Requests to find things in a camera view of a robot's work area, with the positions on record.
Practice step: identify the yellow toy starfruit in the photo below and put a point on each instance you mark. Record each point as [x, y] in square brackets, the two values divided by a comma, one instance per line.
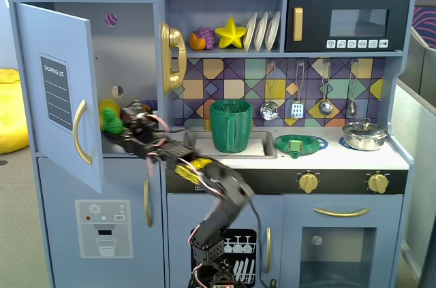
[230, 34]

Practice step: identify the green ribbed container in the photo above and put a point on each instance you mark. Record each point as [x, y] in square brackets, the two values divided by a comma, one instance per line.
[231, 131]

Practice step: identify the metal spoon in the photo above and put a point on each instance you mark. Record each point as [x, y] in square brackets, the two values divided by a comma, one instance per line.
[352, 108]

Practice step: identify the green round lid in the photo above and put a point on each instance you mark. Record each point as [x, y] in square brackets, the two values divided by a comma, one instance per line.
[313, 141]

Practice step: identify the gold toy faucet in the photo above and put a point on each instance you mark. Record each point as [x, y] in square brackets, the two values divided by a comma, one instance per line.
[206, 124]

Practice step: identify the orange toy fruit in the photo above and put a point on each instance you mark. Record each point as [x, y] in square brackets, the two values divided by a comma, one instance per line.
[197, 43]

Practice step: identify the metal skimmer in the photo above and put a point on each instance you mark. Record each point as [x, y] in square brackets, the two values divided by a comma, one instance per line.
[269, 111]

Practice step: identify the purple toy grapes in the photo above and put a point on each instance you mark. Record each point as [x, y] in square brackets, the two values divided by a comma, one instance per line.
[207, 34]

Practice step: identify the blue freezer door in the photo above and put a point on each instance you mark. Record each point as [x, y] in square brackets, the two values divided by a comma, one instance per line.
[61, 182]

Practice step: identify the yellow toy fruit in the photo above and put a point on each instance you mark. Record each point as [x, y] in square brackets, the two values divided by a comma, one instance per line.
[109, 103]

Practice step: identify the blue oven door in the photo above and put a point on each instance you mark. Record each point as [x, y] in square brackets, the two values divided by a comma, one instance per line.
[293, 267]

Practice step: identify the gold stove knob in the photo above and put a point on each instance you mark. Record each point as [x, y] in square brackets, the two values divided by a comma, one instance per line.
[309, 183]
[378, 183]

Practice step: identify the white toy plate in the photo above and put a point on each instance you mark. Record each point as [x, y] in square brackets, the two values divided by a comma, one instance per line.
[272, 31]
[250, 32]
[261, 32]

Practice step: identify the metal ladle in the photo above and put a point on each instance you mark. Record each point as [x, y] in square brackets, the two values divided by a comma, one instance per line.
[326, 107]

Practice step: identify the green toy pineapple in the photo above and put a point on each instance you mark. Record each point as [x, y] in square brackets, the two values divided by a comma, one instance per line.
[114, 124]

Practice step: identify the gold toy telephone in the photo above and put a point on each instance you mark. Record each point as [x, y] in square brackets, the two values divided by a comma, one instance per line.
[168, 63]

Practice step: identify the dark purple toy fruit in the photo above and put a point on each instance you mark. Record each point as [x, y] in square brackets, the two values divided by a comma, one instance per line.
[151, 104]

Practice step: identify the dishwasher door with rack print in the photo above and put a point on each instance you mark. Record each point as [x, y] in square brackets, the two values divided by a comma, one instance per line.
[180, 209]

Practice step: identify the black microwave door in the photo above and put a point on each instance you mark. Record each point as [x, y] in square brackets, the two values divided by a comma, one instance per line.
[340, 2]

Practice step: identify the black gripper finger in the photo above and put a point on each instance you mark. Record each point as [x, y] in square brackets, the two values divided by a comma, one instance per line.
[119, 141]
[134, 107]

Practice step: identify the grey cubicle partition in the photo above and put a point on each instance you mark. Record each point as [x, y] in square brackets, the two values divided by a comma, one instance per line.
[415, 165]

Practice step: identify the yellow bean bag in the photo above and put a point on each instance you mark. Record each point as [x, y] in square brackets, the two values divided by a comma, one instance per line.
[12, 114]

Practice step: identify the metal slotted spatula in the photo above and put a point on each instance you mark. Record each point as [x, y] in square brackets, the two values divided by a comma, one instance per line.
[297, 110]

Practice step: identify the steel pot lid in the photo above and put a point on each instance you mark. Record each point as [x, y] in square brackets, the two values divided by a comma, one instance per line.
[366, 128]

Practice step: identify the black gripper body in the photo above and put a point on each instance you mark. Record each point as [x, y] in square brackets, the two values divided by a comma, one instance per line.
[132, 120]

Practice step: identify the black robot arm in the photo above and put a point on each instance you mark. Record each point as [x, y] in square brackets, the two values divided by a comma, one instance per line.
[218, 220]

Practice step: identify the blue fridge door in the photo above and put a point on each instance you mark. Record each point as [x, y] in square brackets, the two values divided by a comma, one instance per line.
[44, 152]

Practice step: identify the steel toy pot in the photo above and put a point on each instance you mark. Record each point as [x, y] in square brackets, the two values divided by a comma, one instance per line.
[366, 143]

